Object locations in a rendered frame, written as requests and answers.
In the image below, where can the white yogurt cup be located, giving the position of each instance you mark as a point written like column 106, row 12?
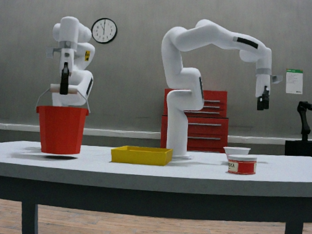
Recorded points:
column 236, row 151

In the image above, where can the yellow rectangular tray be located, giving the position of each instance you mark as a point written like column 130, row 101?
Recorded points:
column 142, row 155

